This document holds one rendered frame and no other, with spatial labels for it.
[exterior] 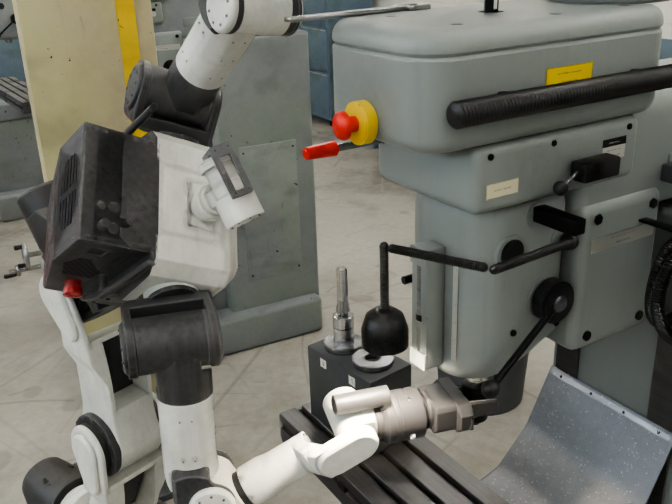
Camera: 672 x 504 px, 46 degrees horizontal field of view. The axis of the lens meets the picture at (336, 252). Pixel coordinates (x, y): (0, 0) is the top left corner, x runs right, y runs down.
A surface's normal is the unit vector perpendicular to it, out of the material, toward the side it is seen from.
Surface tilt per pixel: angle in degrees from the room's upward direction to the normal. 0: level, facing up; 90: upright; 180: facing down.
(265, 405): 0
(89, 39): 90
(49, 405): 0
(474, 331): 90
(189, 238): 57
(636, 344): 90
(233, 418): 0
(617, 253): 90
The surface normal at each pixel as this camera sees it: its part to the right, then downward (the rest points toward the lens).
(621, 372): -0.85, 0.22
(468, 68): 0.53, 0.31
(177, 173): 0.63, -0.32
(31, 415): -0.03, -0.92
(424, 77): -0.32, 0.36
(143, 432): 0.75, 0.06
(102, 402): -0.64, 0.31
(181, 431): 0.15, 0.30
